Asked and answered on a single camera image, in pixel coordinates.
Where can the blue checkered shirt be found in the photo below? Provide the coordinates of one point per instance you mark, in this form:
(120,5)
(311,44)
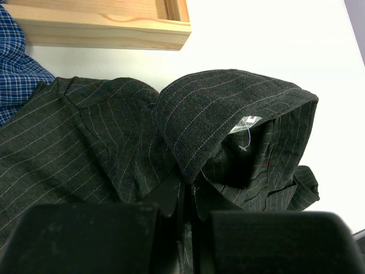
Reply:
(20,74)

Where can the wooden clothes rack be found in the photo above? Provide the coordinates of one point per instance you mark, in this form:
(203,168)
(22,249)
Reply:
(140,25)

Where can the black pinstriped shirt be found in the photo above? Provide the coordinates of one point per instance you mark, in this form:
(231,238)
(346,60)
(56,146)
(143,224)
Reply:
(86,140)

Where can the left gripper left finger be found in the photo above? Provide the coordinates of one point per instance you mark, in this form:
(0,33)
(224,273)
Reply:
(142,237)

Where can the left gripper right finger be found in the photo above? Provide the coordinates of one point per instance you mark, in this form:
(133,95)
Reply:
(227,239)

